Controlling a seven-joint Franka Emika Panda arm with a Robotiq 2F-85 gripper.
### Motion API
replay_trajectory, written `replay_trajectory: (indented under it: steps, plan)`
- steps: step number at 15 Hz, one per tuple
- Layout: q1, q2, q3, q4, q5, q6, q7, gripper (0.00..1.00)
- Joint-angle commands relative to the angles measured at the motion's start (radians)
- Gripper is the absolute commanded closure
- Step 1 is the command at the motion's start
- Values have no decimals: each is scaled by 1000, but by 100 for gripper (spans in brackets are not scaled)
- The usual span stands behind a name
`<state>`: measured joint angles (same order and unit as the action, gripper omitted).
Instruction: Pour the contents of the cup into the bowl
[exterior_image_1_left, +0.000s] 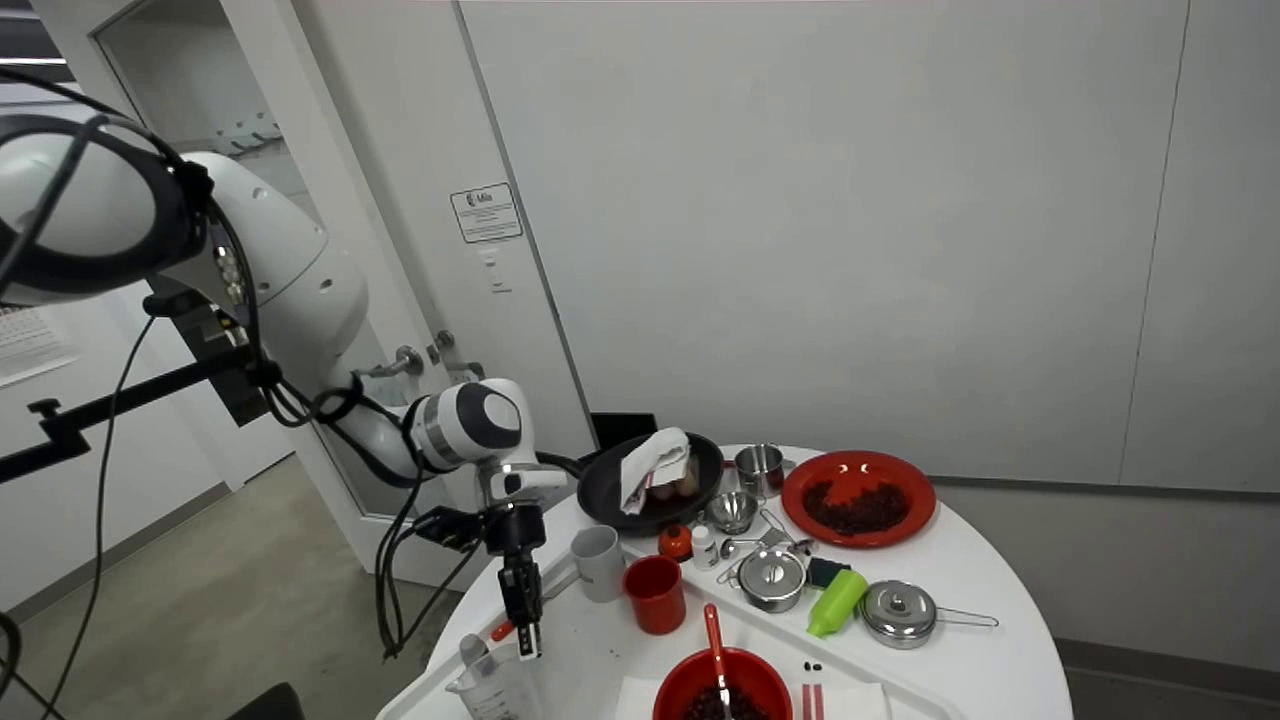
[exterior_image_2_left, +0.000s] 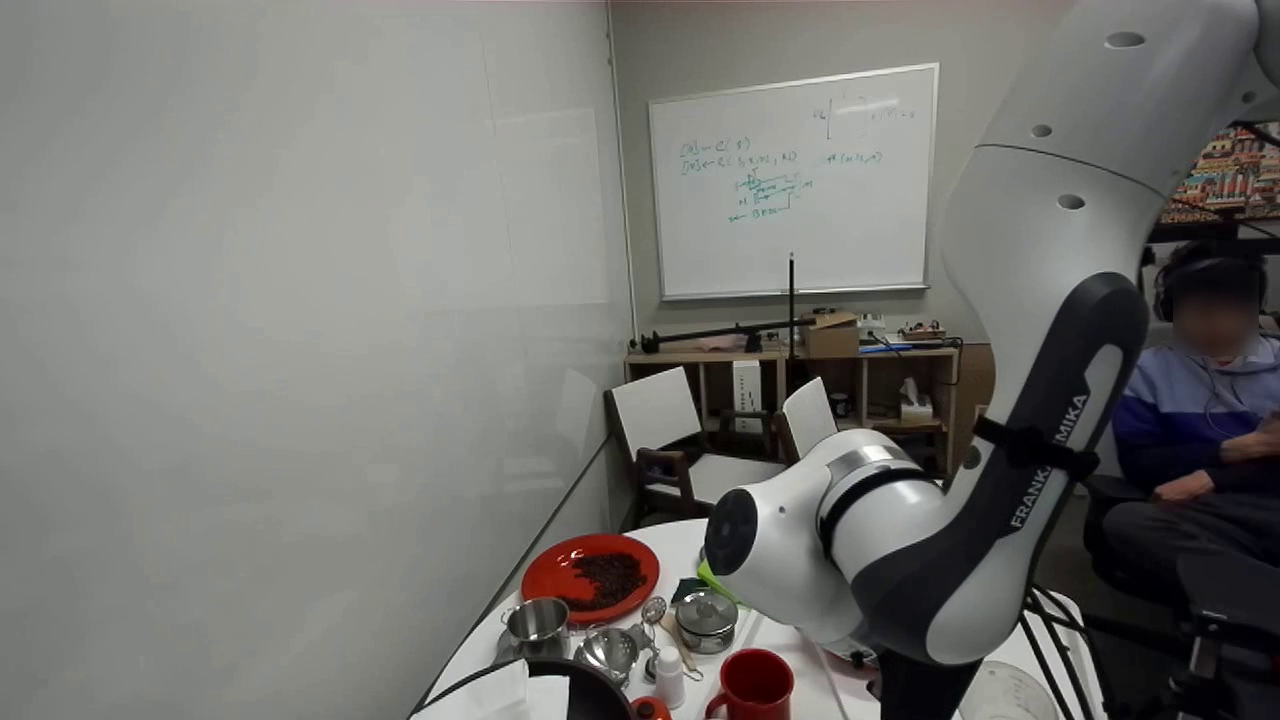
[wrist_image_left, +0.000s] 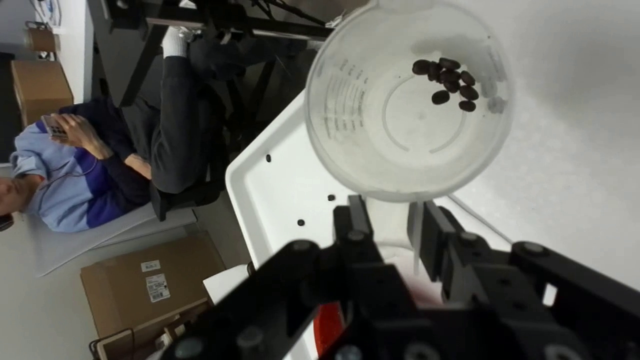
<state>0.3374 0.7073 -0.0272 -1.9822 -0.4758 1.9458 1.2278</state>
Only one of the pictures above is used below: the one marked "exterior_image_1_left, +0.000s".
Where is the small steel bowl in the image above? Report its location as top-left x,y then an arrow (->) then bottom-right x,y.
705,489 -> 761,536

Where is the small steel cup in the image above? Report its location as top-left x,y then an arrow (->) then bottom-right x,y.
733,440 -> 787,494

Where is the red handled white spatula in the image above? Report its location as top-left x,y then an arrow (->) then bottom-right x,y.
486,556 -> 585,644

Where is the translucent plastic measuring cup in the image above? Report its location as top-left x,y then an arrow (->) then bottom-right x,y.
446,634 -> 550,720

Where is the white cloth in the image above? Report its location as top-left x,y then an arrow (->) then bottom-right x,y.
617,425 -> 698,517

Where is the black boom stand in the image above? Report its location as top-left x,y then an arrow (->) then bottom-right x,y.
0,285 -> 284,489

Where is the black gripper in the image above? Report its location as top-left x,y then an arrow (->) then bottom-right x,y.
480,501 -> 552,663

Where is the white mug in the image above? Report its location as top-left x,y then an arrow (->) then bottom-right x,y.
570,524 -> 631,607

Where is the dark coffee beans pile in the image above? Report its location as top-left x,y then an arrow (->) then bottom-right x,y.
682,680 -> 776,720
801,476 -> 912,536

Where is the black frying pan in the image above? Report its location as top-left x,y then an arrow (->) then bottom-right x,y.
518,433 -> 729,539

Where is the silver door handle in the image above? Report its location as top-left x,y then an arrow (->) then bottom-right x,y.
357,341 -> 431,384

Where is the red bowl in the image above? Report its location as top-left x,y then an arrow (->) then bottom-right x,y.
649,644 -> 795,720

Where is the white wall sign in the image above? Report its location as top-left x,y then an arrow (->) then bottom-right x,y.
450,180 -> 530,249

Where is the red plate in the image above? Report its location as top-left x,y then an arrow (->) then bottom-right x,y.
776,449 -> 939,550

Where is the small steel utensil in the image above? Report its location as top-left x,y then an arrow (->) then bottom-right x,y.
753,518 -> 806,556

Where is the black floor object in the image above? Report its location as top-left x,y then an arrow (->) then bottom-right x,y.
226,680 -> 306,720

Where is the red cup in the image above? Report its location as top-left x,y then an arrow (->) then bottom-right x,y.
620,550 -> 689,634

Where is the white door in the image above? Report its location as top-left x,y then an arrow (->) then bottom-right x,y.
218,0 -> 601,591

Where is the black box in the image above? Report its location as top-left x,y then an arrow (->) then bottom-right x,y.
587,408 -> 660,454

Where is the green toy vegetable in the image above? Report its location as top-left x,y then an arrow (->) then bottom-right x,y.
801,550 -> 873,640

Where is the red plastic spoon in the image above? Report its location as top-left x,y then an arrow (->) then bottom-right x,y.
699,599 -> 737,720

